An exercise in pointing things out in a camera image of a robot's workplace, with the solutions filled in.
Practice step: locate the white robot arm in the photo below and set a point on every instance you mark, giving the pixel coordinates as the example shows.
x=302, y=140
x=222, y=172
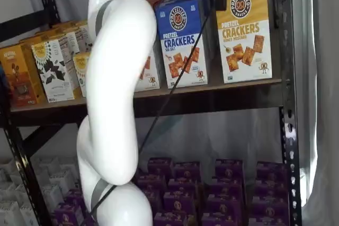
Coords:
x=114, y=77

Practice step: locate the orange brown snack box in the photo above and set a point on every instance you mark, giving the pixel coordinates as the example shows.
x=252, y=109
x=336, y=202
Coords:
x=18, y=77

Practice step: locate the purple Annie's box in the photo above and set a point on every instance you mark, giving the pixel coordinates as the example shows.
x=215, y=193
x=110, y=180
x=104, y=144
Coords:
x=270, y=190
x=182, y=187
x=221, y=219
x=271, y=170
x=151, y=185
x=268, y=212
x=227, y=186
x=223, y=204
x=69, y=215
x=75, y=197
x=170, y=219
x=160, y=167
x=178, y=202
x=186, y=171
x=229, y=168

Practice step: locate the white yellow dark cracker box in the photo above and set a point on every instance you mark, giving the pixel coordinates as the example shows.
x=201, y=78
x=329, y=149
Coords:
x=53, y=75
x=66, y=42

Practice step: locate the blue white pretzel crackers box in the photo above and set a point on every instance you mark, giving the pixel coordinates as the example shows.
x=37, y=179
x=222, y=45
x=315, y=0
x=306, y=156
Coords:
x=207, y=3
x=182, y=51

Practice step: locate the yellow white pretzel crackers box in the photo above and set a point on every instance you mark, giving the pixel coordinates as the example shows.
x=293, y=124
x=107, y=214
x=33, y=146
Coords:
x=245, y=38

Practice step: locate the white plastic curtain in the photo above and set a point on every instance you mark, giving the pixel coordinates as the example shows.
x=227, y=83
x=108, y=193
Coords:
x=317, y=104

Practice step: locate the black metal shelf frame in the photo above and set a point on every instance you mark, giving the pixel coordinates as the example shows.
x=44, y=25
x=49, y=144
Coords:
x=287, y=77

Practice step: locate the yellow white cookie box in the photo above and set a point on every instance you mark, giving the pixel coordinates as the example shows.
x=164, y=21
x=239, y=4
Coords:
x=83, y=35
x=80, y=75

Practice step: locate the white carton box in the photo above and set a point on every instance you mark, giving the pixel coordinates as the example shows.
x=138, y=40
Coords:
x=29, y=215
x=51, y=197
x=25, y=194
x=61, y=178
x=9, y=214

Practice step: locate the wooden shelf board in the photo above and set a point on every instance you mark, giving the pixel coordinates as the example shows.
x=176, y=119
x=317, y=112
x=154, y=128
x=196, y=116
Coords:
x=201, y=99

